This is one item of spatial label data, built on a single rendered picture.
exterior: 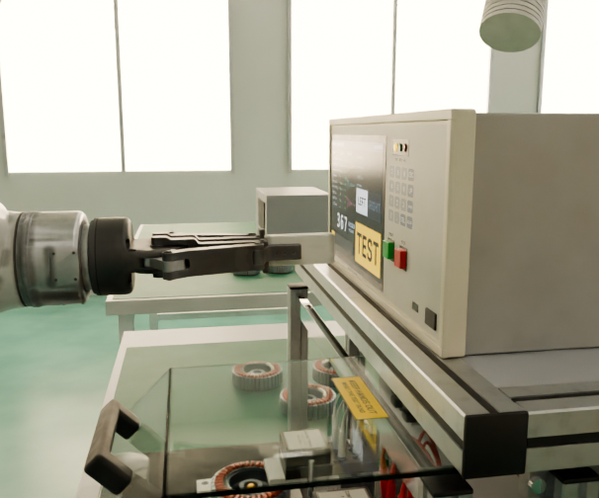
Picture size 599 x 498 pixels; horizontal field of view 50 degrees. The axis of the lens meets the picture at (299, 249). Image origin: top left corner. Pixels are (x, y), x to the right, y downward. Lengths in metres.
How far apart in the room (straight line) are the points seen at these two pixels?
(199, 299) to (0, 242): 1.66
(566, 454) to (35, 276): 0.45
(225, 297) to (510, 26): 1.22
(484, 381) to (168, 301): 1.80
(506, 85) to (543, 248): 5.44
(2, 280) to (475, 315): 0.41
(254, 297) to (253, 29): 3.45
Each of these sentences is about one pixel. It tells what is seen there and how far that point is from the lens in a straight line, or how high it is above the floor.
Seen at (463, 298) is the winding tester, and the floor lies 1.17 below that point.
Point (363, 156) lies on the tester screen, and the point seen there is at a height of 1.27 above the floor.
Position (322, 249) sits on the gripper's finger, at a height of 1.19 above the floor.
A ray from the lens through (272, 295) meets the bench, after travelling 2.26.
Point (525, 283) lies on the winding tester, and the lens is 0.58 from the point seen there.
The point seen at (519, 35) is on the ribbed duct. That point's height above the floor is 1.56.
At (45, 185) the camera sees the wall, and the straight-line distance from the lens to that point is 5.44.
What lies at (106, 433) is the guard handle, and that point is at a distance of 0.56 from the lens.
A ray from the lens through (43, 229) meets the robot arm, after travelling 0.62.
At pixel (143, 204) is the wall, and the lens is 5.36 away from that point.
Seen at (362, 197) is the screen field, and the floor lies 1.23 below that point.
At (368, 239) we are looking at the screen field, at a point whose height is 1.18.
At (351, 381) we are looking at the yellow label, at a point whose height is 1.07.
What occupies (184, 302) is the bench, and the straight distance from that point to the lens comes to 2.24.
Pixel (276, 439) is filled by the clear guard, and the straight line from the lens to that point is 0.53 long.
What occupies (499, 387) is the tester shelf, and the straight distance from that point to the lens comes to 0.51.
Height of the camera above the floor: 1.30
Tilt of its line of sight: 10 degrees down
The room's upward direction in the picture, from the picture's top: straight up
